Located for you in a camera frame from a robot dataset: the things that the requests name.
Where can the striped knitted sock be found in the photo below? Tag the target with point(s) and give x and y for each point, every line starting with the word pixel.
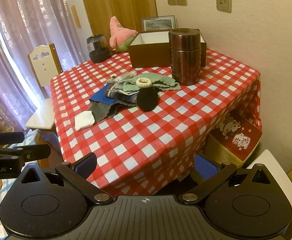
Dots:
pixel 115 91

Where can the orange brown curtain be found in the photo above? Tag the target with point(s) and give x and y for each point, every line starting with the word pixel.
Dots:
pixel 129 13

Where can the pink starfish plush toy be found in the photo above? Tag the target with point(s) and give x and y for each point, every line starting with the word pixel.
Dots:
pixel 120 37

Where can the green microfiber cloth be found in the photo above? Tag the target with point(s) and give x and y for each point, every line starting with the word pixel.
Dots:
pixel 161 82

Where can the cream hair scrunchie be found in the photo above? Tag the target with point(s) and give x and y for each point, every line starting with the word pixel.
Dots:
pixel 144 82

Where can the single wall outlet plate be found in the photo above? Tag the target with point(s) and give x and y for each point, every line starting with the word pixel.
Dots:
pixel 224 6

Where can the white wooden chair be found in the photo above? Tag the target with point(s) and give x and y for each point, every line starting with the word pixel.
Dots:
pixel 45 65

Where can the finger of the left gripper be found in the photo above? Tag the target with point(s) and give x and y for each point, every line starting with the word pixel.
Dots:
pixel 11 138
pixel 34 152

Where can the white cloth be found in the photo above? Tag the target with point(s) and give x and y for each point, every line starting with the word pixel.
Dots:
pixel 83 120

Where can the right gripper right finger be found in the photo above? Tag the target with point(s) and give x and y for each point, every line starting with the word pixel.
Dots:
pixel 214 174

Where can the purple sheer curtain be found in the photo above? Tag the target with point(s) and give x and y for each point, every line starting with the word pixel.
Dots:
pixel 25 25

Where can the blue microfiber cloth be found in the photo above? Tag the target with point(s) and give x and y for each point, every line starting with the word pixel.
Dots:
pixel 100 96

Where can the black glass jar grinder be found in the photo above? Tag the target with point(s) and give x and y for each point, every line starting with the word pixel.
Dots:
pixel 98 48

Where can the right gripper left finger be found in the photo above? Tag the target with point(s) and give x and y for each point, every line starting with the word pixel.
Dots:
pixel 75 175

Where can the black round soft pad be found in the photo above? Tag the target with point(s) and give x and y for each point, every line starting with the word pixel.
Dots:
pixel 147 99

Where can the brown open storage box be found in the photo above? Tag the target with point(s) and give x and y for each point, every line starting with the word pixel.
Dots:
pixel 151 49

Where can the grey microfiber cloth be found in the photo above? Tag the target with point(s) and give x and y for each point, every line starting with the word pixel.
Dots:
pixel 101 110

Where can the dark brown cylindrical canister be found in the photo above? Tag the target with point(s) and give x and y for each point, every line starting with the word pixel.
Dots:
pixel 185 50

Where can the framed picture against wall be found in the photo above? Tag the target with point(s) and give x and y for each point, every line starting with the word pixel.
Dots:
pixel 158 23

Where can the red cartoon gift box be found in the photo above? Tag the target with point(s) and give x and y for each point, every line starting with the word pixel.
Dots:
pixel 232 140

